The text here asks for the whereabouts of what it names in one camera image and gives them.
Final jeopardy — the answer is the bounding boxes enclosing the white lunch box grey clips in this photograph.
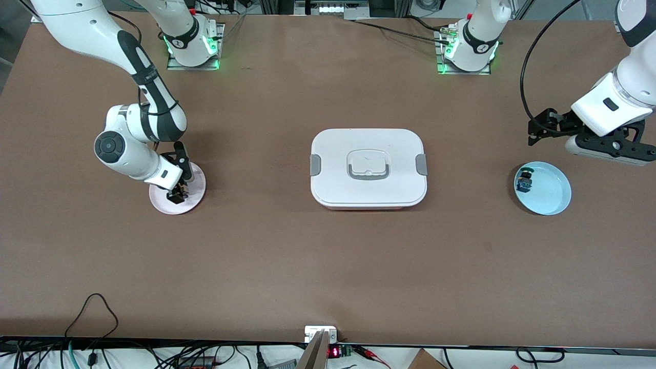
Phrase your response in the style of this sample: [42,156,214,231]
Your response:
[310,128,427,211]

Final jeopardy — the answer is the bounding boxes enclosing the small white socket box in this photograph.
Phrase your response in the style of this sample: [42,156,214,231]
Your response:
[304,326,338,343]

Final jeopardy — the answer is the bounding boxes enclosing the pink round plate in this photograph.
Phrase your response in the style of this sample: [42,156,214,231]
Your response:
[149,163,207,215]

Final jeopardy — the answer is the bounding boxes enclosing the small black blue part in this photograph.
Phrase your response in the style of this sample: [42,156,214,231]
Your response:
[516,167,535,193]

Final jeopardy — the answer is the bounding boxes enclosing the light blue round plate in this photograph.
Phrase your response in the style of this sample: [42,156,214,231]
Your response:
[514,161,572,216]

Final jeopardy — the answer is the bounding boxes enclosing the grey aluminium bar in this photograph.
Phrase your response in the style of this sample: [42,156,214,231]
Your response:
[296,331,330,369]

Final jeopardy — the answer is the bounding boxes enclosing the grey device with white lights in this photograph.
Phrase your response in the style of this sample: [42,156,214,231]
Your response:
[295,0,357,20]

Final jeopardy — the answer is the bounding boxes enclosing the brown cardboard piece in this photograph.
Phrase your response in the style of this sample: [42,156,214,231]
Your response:
[407,348,447,369]

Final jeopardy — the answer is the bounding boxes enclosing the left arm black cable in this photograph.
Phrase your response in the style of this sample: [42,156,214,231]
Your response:
[520,0,583,122]

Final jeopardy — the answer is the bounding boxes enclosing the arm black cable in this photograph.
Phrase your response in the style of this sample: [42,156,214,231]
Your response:
[520,0,583,122]
[105,10,180,154]

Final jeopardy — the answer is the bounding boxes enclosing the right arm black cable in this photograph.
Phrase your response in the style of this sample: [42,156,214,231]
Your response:
[105,10,180,154]

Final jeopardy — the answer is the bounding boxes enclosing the looped thin black cable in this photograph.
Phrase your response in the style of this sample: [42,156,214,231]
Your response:
[64,293,119,340]

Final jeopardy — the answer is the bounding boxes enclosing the long black table cable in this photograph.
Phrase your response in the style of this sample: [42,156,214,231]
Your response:
[353,18,453,44]

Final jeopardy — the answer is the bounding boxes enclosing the black oval cable loop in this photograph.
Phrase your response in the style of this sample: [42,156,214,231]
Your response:
[515,347,565,363]

